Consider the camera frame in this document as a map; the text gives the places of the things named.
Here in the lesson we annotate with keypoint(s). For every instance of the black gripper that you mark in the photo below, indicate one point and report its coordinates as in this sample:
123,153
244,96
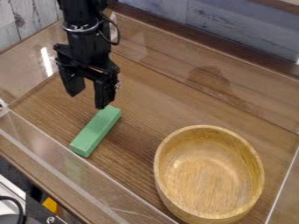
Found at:
83,58

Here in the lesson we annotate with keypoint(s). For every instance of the green rectangular block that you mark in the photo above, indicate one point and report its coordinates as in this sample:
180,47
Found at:
93,132

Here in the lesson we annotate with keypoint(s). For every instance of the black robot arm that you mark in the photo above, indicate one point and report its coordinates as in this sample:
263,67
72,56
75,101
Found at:
84,14

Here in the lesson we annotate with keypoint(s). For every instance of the brown wooden bowl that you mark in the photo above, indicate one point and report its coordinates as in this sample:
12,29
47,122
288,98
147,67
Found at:
208,175

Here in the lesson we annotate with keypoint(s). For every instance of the black and yellow device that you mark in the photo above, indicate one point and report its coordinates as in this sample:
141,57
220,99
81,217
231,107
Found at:
28,211

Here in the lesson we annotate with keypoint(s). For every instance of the clear acrylic tray wall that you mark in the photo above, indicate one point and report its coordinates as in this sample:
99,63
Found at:
183,78

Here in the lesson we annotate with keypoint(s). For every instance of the clear acrylic corner bracket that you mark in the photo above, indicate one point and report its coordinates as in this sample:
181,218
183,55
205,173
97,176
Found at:
112,27

